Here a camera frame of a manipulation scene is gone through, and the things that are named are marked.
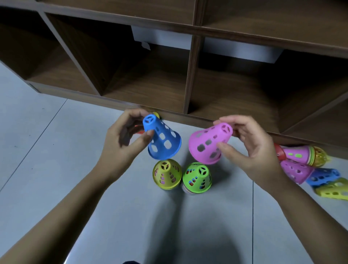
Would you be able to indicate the person's right hand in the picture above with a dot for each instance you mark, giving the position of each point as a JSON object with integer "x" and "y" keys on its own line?
{"x": 261, "y": 157}

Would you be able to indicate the person's left thumb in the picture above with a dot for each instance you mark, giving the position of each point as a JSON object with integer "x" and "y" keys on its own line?
{"x": 141, "y": 141}

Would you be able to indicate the pink perforated plastic cone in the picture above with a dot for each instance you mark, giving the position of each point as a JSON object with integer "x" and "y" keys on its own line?
{"x": 296, "y": 171}
{"x": 209, "y": 141}

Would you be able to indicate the person's left forearm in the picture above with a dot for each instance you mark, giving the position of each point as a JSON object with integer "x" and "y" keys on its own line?
{"x": 54, "y": 223}

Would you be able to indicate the red perforated plastic cone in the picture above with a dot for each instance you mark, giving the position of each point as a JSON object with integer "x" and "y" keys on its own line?
{"x": 279, "y": 152}

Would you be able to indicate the green perforated plastic cone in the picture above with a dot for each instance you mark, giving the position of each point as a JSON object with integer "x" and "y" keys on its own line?
{"x": 197, "y": 178}

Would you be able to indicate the person's right forearm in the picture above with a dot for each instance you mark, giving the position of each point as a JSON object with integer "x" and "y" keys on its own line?
{"x": 307, "y": 225}

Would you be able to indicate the yellow perforated plastic cone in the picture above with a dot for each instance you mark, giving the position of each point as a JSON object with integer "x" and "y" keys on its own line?
{"x": 333, "y": 190}
{"x": 320, "y": 157}
{"x": 167, "y": 174}

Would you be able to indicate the person's left hand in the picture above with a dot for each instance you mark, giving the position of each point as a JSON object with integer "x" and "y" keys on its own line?
{"x": 114, "y": 152}

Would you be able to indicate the person's right middle finger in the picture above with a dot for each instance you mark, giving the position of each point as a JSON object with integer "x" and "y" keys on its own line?
{"x": 240, "y": 132}

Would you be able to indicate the brown wooden shelf unit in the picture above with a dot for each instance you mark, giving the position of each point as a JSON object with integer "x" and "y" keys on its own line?
{"x": 174, "y": 54}

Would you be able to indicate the person's right thumb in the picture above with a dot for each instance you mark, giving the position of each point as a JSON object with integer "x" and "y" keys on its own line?
{"x": 229, "y": 151}

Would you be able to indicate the blue perforated plastic cone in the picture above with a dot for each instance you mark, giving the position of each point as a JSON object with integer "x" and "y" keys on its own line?
{"x": 163, "y": 136}
{"x": 323, "y": 176}

